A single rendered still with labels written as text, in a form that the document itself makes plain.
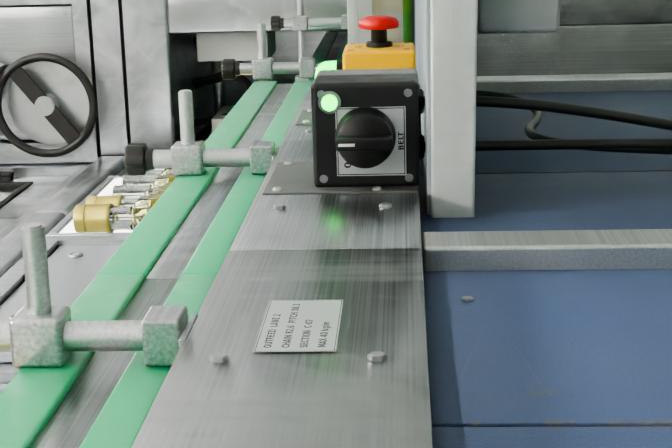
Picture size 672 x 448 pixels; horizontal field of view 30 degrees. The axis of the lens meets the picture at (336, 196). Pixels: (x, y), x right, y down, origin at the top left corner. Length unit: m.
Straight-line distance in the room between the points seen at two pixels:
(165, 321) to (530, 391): 0.18
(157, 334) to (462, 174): 0.34
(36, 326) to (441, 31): 0.36
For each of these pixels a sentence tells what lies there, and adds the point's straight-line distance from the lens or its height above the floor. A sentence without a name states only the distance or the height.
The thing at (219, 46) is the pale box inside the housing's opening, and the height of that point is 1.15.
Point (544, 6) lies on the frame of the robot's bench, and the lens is 0.92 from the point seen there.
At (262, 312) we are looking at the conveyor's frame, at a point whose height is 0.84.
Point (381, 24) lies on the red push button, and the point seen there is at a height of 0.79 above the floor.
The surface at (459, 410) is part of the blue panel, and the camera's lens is 0.59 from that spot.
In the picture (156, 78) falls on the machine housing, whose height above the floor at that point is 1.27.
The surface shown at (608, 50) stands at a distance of 2.56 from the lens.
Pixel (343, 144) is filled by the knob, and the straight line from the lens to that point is 0.90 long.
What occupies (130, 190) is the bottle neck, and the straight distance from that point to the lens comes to 1.63.
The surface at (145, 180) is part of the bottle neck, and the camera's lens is 1.68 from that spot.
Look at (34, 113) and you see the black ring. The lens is 2.65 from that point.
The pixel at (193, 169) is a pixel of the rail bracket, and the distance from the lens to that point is 1.09.
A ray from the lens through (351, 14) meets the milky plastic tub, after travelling 1.70.
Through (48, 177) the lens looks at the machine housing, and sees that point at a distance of 2.63.
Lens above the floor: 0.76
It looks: 3 degrees up
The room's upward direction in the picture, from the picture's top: 91 degrees counter-clockwise
